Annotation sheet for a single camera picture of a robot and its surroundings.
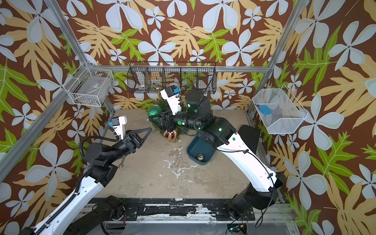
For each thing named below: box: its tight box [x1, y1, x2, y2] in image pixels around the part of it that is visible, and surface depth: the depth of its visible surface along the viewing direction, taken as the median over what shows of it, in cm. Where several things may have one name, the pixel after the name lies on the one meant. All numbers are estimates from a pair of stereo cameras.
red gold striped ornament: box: [163, 128, 179, 141], surface depth 72 cm
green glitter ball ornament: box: [147, 104, 163, 118], surface depth 52 cm
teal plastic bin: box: [186, 133, 217, 165], surface depth 95 cm
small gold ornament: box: [196, 153, 205, 162], surface depth 92 cm
